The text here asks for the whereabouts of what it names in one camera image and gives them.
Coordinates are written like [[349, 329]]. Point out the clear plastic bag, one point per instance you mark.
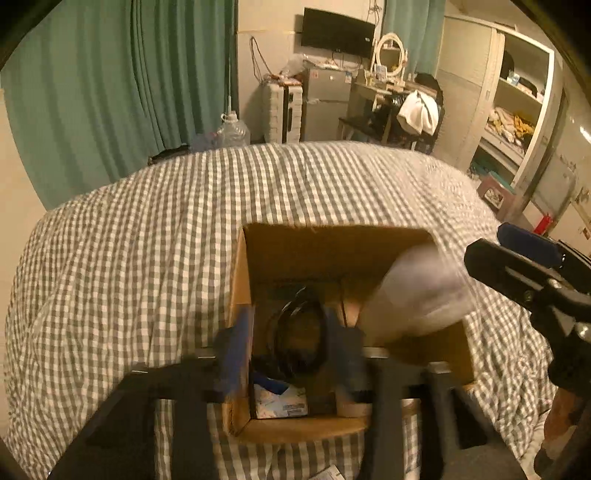
[[293, 67]]

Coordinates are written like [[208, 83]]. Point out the dressing desk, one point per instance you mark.
[[364, 92]]

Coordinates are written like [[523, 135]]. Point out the white wardrobe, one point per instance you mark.
[[471, 92]]

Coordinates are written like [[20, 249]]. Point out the blue white tissue pack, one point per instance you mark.
[[279, 401]]

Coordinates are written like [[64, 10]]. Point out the grey small fridge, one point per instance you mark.
[[325, 104]]

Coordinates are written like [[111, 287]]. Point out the white vanity mirror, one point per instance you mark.
[[390, 53]]

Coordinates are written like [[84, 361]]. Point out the pink picture frame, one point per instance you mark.
[[494, 191]]

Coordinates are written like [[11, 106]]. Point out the white suitcase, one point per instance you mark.
[[281, 113]]

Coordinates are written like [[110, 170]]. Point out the red small object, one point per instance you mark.
[[543, 225]]

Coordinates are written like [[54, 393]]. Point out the cardboard box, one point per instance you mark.
[[323, 254]]

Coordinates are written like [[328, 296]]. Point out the green curtain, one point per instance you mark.
[[415, 37], [115, 83]]

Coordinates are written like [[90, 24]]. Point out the clear large water bottle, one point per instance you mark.
[[233, 131]]

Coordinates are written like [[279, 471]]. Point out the printed paper sheet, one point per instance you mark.
[[328, 474]]

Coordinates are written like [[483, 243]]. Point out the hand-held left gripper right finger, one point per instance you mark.
[[347, 360]]

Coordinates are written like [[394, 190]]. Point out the grey checked blanket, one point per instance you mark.
[[138, 258]]

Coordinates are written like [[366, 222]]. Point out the pile of folded clothes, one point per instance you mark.
[[510, 124]]

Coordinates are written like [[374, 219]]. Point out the black wall television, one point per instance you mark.
[[337, 30]]

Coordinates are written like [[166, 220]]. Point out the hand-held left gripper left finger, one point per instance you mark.
[[234, 357]]

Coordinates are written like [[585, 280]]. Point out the white plastic bag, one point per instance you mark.
[[415, 295]]

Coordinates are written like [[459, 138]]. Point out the white garment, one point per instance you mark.
[[418, 113]]

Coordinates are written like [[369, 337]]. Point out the black chair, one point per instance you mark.
[[431, 134]]

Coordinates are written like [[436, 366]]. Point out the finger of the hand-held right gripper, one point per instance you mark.
[[526, 242], [498, 267]]

